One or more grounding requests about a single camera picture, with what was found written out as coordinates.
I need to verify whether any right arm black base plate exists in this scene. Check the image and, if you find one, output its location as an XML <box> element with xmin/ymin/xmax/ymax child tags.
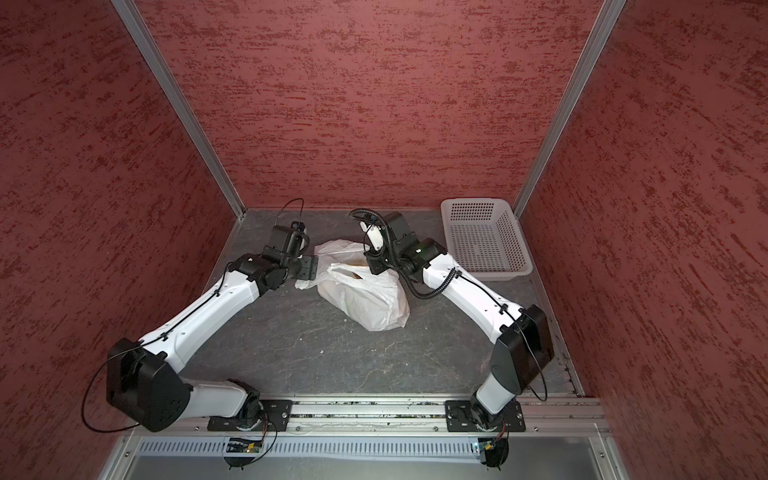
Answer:
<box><xmin>444</xmin><ymin>399</ymin><xmax>526</xmax><ymax>434</ymax></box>

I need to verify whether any aluminium front mounting rail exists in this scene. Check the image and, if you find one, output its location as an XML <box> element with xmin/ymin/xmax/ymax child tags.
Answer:
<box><xmin>125</xmin><ymin>392</ymin><xmax>610</xmax><ymax>436</ymax></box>

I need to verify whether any aluminium corner post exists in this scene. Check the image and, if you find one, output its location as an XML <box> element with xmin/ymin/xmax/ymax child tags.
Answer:
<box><xmin>111</xmin><ymin>0</ymin><xmax>247</xmax><ymax>220</ymax></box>
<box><xmin>513</xmin><ymin>0</ymin><xmax>626</xmax><ymax>219</ymax></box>

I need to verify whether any white slotted cable duct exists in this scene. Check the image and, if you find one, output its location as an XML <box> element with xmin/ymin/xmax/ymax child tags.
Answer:
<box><xmin>137</xmin><ymin>436</ymin><xmax>480</xmax><ymax>462</ymax></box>

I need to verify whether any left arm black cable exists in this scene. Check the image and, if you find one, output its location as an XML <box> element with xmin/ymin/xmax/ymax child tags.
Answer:
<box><xmin>274</xmin><ymin>197</ymin><xmax>307</xmax><ymax>229</ymax></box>

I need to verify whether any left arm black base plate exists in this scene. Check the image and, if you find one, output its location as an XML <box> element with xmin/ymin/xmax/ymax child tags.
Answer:
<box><xmin>207</xmin><ymin>399</ymin><xmax>293</xmax><ymax>434</ymax></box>

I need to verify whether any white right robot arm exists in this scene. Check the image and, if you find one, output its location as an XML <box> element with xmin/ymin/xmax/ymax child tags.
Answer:
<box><xmin>350</xmin><ymin>208</ymin><xmax>553</xmax><ymax>431</ymax></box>

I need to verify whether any white plastic bag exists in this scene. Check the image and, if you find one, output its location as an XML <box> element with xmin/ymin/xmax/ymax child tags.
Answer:
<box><xmin>295</xmin><ymin>239</ymin><xmax>410</xmax><ymax>332</ymax></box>

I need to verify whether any aluminium left corner post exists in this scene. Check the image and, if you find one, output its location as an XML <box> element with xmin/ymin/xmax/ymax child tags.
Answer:
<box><xmin>111</xmin><ymin>0</ymin><xmax>247</xmax><ymax>220</ymax></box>

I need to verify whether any black corrugated cable conduit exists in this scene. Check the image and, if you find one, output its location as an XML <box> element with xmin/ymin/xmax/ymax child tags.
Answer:
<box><xmin>347</xmin><ymin>207</ymin><xmax>460</xmax><ymax>301</ymax></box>

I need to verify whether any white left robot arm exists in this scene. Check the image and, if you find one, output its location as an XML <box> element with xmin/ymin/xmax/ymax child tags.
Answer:
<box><xmin>106</xmin><ymin>255</ymin><xmax>318</xmax><ymax>432</ymax></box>

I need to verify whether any white perforated plastic basket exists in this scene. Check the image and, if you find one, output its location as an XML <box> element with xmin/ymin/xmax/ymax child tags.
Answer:
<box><xmin>441</xmin><ymin>198</ymin><xmax>533</xmax><ymax>282</ymax></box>

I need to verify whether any aluminium right corner post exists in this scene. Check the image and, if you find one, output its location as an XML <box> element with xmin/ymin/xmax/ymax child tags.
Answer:
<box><xmin>513</xmin><ymin>0</ymin><xmax>626</xmax><ymax>219</ymax></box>

